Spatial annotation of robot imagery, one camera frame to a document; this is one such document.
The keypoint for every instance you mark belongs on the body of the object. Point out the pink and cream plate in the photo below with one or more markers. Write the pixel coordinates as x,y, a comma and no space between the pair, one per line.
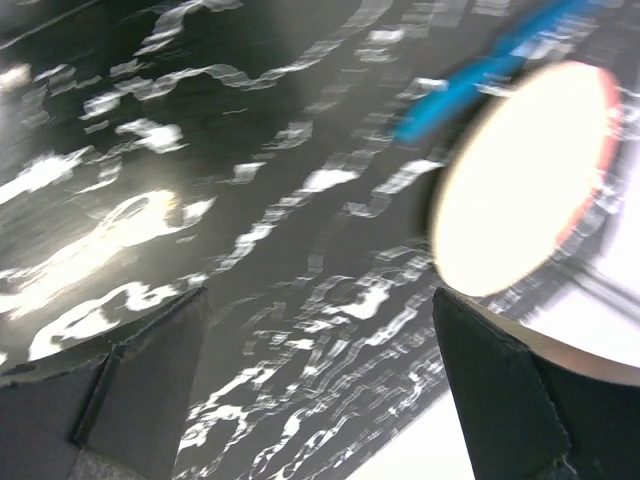
524,177

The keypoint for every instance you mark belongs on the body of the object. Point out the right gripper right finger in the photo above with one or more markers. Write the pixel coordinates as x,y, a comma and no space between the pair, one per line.
531,406

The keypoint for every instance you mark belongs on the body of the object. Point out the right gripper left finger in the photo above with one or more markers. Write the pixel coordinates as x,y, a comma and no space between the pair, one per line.
111,407

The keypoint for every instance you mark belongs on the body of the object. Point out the blue plastic knife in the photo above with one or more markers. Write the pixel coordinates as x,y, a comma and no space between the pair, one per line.
504,58

